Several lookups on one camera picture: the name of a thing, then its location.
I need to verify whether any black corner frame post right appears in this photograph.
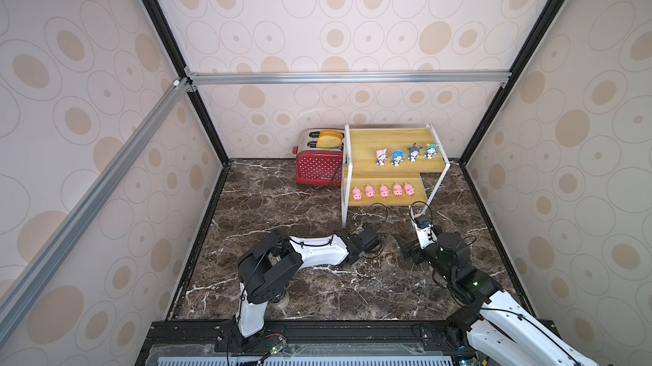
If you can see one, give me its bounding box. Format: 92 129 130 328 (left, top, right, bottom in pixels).
458 0 567 167

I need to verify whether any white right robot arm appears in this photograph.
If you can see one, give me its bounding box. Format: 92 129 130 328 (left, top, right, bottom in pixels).
397 230 596 365

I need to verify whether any red polka dot toaster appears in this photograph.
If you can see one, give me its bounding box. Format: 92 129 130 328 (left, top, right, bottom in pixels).
293 128 345 187

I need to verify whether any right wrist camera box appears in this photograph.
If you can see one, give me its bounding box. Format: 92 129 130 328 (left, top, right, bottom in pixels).
412 214 437 250

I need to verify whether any Doraemon figure teal ball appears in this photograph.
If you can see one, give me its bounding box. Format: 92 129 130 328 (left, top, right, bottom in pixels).
425 144 439 159

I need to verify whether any clear tape roll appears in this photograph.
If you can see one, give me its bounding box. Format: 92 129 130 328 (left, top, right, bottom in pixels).
270 291 290 311

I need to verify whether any silver aluminium rail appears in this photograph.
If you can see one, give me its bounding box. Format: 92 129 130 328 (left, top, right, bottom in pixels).
189 70 512 85
1 77 191 345

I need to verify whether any Doraemon figure grey costume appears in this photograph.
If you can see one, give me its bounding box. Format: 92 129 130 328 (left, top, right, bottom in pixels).
407 143 422 162

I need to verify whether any silver aluminium rail back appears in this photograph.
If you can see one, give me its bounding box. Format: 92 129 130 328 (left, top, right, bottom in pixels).
189 70 512 85

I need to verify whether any black corner frame post left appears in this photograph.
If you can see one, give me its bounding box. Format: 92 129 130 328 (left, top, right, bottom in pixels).
141 0 229 166

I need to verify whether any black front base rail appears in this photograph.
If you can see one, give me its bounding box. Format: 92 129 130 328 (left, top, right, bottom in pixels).
136 320 496 365

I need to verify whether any pink pig toy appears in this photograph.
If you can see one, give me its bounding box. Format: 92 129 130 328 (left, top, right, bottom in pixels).
392 184 404 197
379 184 391 199
404 183 415 196
365 184 375 199
351 187 363 201

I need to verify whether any white metal wooden shelf rack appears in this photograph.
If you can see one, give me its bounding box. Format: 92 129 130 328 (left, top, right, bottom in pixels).
341 123 451 228

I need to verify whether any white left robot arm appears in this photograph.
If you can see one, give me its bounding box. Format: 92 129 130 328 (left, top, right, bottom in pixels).
235 225 381 339

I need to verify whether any black corner frame post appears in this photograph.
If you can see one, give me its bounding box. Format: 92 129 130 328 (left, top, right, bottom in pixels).
141 0 229 166
458 0 567 167

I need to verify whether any silver aluminium rail left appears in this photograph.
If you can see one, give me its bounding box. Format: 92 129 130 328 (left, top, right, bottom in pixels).
1 77 191 345

